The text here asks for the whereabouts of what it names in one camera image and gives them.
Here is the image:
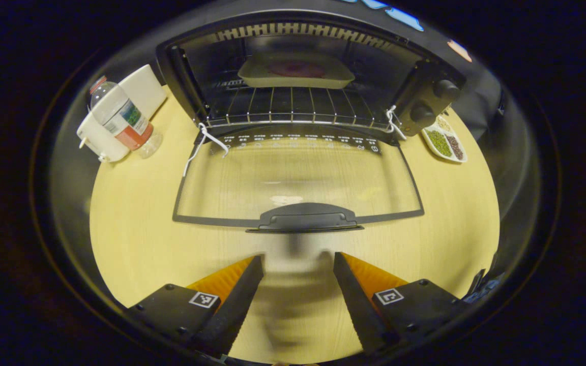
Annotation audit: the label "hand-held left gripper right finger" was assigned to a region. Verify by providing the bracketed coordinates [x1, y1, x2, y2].
[333, 252, 469, 355]

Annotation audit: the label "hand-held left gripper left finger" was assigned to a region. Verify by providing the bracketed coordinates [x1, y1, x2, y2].
[128, 255, 265, 356]

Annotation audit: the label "black electric oven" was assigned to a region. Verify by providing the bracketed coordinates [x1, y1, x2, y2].
[156, 10, 466, 234]

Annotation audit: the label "cream square plate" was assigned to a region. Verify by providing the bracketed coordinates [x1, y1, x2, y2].
[237, 51, 356, 89]

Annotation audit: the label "pink ham slice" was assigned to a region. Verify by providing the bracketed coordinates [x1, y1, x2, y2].
[267, 61, 327, 78]

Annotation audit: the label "white divided tray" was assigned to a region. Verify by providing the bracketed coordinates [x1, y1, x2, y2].
[420, 115, 468, 164]

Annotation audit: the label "green mung beans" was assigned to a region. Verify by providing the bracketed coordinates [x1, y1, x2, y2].
[427, 130, 452, 157]

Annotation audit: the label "dark red beans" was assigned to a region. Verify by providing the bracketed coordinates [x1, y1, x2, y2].
[446, 134, 464, 160]

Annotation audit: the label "black backdrop cloth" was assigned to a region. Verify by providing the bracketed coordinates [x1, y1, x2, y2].
[318, 0, 543, 285]

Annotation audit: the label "clear plastic water bottle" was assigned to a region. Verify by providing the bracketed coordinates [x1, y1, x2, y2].
[89, 76, 164, 159]

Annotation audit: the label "white toaster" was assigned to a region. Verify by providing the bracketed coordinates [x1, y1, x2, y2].
[76, 64, 167, 163]

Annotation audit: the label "white string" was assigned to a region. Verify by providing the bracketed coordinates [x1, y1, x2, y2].
[183, 122, 230, 177]
[385, 105, 407, 141]

